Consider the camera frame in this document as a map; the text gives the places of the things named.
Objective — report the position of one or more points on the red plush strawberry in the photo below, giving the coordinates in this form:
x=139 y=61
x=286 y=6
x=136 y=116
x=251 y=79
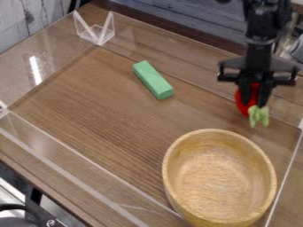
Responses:
x=251 y=111

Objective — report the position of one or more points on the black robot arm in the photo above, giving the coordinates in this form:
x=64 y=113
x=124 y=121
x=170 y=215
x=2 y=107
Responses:
x=267 y=17

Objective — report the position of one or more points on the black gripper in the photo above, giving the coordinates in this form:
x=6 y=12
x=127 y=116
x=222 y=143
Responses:
x=273 y=72

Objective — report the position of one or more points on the clear acrylic corner bracket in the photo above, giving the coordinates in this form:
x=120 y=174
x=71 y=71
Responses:
x=95 y=34

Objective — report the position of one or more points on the clear acrylic tray wall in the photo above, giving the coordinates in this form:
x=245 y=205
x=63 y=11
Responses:
x=94 y=194

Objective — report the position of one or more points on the wooden oval bowl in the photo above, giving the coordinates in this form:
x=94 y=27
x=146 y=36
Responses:
x=219 y=179

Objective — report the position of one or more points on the green rectangular block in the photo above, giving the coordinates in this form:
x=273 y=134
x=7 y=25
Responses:
x=152 y=80

